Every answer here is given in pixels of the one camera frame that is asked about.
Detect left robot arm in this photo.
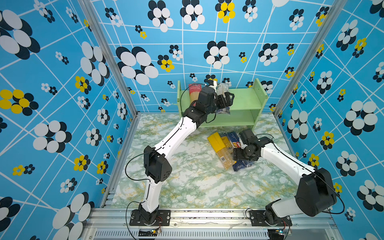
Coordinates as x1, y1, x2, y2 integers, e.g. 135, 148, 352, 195
138, 86, 235, 224

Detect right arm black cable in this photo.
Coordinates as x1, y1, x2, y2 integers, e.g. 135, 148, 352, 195
245, 133, 346, 240

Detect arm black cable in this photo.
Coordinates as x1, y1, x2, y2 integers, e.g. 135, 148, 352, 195
124, 83, 217, 240
245, 133, 346, 240

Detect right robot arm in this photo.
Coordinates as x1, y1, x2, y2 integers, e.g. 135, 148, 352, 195
234, 129, 338, 226

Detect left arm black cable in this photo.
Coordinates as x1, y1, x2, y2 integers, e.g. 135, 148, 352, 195
124, 83, 217, 240

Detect clear white-label spaghetti bag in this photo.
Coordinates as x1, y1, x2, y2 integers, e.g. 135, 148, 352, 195
216, 84, 230, 115

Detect aluminium front rail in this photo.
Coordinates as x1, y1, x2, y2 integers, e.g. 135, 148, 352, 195
81, 209, 343, 240

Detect light green wooden shelf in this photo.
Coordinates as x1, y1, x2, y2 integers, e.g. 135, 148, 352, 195
176, 78, 269, 135

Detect blue clear spaghetti bag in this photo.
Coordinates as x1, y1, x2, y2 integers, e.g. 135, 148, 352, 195
220, 134, 234, 154

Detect yellow top spaghetti bag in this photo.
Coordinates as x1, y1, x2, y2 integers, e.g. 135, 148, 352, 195
207, 132, 235, 170

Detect blue Barilla spaghetti box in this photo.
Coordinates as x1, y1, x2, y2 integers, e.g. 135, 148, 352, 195
226, 132, 255, 172

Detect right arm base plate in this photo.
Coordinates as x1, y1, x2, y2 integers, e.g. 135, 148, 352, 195
246, 209, 293, 228

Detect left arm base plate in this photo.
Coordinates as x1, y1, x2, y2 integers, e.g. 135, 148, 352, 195
129, 210, 171, 227

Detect red spaghetti bag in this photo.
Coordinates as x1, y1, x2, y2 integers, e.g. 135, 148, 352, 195
188, 84, 202, 103

